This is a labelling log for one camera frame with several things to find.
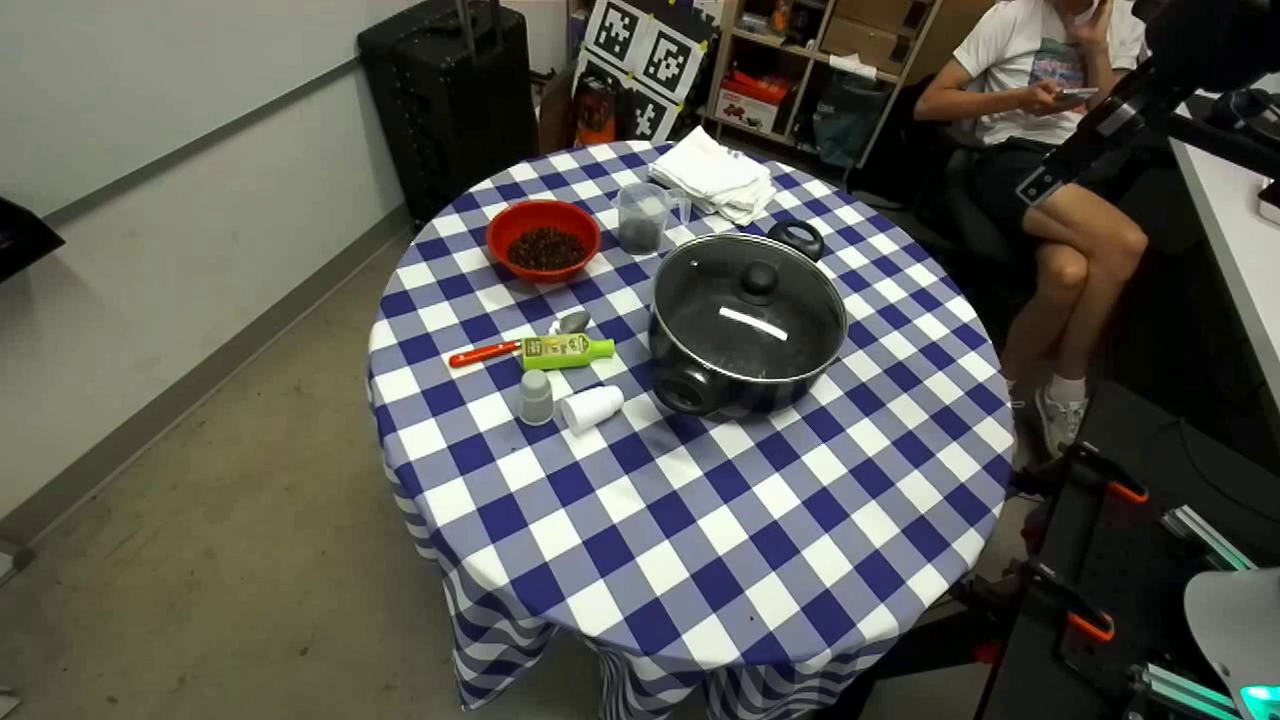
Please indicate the glass pot lid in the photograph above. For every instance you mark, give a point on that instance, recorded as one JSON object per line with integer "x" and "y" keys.
{"x": 749, "y": 310}

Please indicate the black cooking pot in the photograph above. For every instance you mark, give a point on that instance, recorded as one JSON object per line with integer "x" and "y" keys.
{"x": 692, "y": 388}

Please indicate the small white shaker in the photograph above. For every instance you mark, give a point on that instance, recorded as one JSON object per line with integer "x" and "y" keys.
{"x": 593, "y": 404}

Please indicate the green tube bottle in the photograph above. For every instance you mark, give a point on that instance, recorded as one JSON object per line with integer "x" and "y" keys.
{"x": 554, "y": 352}

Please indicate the small grey shaker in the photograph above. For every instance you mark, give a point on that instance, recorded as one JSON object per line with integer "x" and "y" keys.
{"x": 538, "y": 403}

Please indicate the clear glass cup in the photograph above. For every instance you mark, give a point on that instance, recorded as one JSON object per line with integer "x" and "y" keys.
{"x": 641, "y": 217}

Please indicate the red bowl with food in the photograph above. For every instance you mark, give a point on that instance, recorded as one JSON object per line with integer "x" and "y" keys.
{"x": 543, "y": 243}

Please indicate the blue white checkered tablecloth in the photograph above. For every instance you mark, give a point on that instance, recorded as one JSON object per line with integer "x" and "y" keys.
{"x": 762, "y": 564}

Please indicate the white folded cloth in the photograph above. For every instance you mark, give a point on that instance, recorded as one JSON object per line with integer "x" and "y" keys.
{"x": 717, "y": 178}

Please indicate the fiducial marker board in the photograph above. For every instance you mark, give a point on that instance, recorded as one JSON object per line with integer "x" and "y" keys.
{"x": 649, "y": 59}

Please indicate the wooden shelf unit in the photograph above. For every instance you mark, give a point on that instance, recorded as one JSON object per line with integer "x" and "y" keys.
{"x": 825, "y": 78}

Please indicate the seated person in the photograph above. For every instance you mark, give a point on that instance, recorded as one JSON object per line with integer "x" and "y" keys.
{"x": 1020, "y": 83}

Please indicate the white side desk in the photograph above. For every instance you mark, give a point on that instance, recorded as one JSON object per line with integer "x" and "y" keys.
{"x": 1229, "y": 175}

